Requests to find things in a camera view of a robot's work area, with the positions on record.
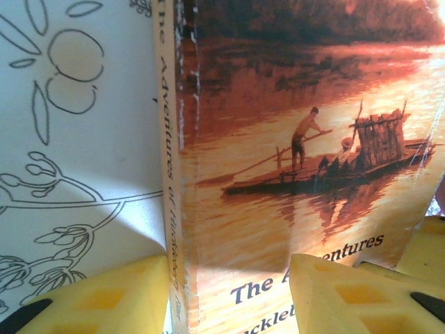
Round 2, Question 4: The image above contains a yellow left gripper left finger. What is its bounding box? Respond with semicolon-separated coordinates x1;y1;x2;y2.
5;255;172;334

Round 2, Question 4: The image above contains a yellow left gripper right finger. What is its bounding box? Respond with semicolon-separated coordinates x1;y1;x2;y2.
290;253;445;334

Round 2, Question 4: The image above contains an orange Huckleberry Finn paperback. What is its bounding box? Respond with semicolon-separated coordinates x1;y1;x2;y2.
151;0;445;334

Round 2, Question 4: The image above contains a floral table cover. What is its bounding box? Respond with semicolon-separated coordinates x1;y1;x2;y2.
0;0;168;314

